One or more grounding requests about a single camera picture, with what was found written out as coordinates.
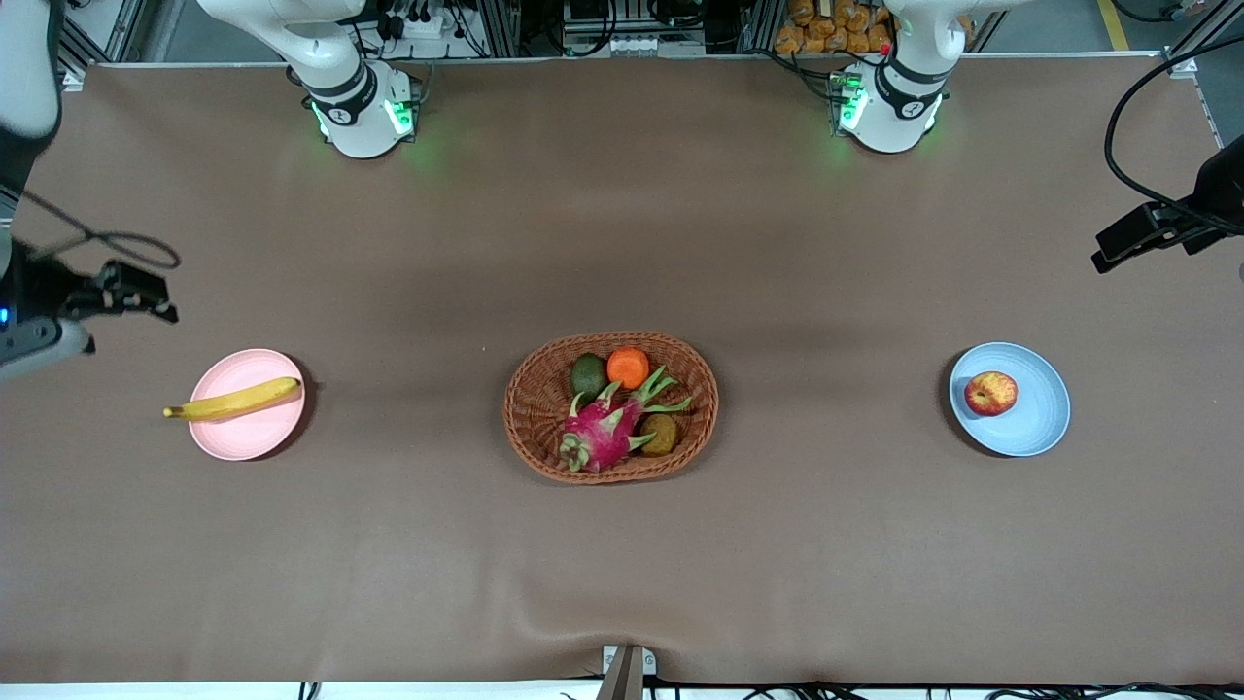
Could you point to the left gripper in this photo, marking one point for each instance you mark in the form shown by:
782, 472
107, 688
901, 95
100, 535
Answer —
1221, 188

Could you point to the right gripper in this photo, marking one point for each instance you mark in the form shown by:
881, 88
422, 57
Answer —
41, 288

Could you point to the yellow banana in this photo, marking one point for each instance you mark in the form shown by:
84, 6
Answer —
238, 399

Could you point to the red apple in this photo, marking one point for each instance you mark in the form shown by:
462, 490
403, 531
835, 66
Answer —
990, 394

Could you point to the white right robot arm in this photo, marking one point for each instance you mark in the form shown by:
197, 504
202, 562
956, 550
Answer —
360, 107

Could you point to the pink plate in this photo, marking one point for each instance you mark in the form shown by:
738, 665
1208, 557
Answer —
248, 433

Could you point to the blue plate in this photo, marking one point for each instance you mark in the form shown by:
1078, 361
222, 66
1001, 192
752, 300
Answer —
1035, 418

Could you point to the bag of orange items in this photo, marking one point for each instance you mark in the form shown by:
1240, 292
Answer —
826, 29

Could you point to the white power strip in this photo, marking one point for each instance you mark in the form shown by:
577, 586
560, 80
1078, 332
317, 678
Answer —
418, 24

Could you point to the green avocado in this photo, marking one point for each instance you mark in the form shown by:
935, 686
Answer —
586, 374

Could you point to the pink dragon fruit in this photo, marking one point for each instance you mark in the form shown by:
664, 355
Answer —
603, 433

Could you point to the brown wicker basket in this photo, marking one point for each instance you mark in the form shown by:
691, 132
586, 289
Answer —
695, 433

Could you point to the orange fruit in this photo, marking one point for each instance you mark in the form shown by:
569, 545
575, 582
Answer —
628, 367

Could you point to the brown kiwi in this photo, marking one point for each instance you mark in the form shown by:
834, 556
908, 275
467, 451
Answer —
659, 436

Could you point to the grey electronics box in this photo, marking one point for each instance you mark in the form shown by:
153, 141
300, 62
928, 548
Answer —
632, 29

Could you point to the brown table cloth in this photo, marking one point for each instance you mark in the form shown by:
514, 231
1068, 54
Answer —
622, 564

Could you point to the aluminium frame post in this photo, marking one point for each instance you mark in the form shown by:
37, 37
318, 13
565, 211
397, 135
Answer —
1191, 49
97, 39

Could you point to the grey metal camera bracket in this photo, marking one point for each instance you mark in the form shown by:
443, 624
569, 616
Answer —
624, 673

